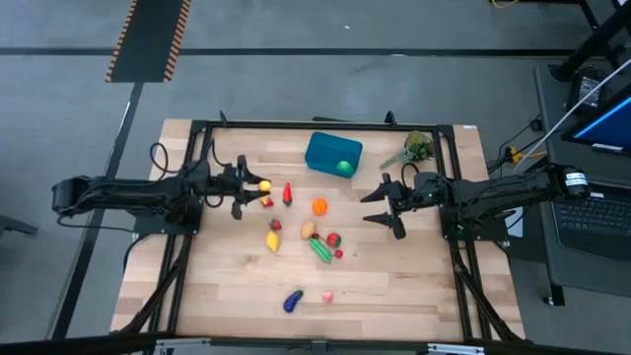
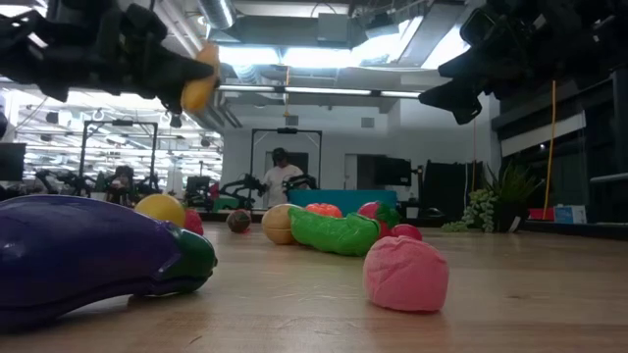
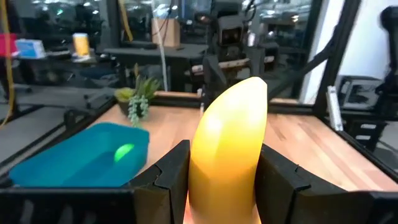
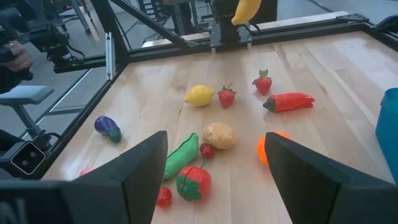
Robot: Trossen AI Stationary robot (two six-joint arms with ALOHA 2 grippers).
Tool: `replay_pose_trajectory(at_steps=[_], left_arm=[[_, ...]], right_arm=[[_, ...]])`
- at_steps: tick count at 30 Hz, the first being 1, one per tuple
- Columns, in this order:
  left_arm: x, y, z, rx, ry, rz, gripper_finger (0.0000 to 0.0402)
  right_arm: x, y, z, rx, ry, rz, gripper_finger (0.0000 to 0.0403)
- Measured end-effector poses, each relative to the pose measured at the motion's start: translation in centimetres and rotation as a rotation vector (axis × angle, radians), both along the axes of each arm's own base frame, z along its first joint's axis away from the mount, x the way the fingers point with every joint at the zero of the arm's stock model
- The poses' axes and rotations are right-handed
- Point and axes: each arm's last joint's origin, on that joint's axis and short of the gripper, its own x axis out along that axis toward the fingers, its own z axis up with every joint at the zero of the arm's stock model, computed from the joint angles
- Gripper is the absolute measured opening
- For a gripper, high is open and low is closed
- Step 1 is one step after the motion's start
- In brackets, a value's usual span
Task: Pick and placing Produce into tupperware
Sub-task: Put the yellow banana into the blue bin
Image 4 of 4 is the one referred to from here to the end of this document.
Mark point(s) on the pink toy peach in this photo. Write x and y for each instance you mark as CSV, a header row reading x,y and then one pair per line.
x,y
84,171

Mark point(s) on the grey padded stool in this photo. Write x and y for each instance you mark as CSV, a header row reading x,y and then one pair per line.
x,y
25,95

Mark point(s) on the small red round toy fruit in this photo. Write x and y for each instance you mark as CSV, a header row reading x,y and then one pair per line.
x,y
164,196

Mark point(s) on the small square depth camera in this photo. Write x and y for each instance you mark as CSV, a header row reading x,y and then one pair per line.
x,y
28,158

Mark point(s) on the person's forearm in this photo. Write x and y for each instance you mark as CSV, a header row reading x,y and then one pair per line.
x,y
9,81

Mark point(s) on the black aluminium table frame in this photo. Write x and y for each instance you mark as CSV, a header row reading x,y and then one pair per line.
x,y
295,33

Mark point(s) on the orange toy orange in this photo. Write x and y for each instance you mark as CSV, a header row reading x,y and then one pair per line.
x,y
261,149

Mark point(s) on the teal plastic tupperware container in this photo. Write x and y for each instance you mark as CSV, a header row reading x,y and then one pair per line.
x,y
388,133

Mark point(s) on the red toy cherry with stem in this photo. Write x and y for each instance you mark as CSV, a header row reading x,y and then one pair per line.
x,y
206,150

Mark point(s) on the yellow toy banana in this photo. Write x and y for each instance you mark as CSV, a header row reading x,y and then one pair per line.
x,y
245,11

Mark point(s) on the red toy chili pepper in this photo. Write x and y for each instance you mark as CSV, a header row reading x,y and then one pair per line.
x,y
289,102

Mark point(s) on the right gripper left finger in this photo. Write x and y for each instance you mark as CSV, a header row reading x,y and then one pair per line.
x,y
143,174

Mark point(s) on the purple toy eggplant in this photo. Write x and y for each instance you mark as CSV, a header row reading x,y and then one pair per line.
x,y
107,127

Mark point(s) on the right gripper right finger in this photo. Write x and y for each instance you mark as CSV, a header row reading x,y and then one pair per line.
x,y
298,180

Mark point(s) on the tan toy potato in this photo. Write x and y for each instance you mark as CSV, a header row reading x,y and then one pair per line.
x,y
219,136

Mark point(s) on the person's hand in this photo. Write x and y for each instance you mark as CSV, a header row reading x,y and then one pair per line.
x,y
18,59

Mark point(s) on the red toy strawberry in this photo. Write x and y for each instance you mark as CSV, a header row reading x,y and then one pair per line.
x,y
263,84
227,98

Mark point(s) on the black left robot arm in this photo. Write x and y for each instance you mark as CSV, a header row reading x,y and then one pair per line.
x,y
228,31

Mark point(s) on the silver frame bracket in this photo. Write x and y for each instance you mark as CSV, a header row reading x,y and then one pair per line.
x,y
109,56

